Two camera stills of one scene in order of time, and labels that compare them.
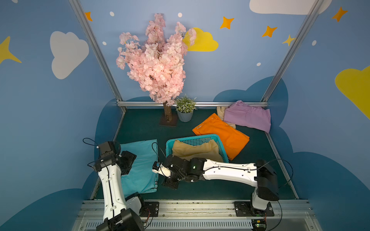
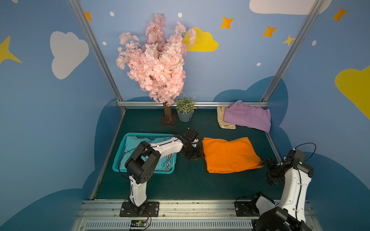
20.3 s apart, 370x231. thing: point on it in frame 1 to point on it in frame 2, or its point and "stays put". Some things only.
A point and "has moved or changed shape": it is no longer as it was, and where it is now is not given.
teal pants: [141, 178] has moved or changed shape
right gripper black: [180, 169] to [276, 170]
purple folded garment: [240, 113] stays put
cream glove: [220, 111] stays put
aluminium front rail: [295, 215] stays put
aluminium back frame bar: [145, 104] stays put
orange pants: [233, 140] to [222, 156]
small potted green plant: [184, 108] stays put
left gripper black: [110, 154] to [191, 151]
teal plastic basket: [196, 141] to [129, 143]
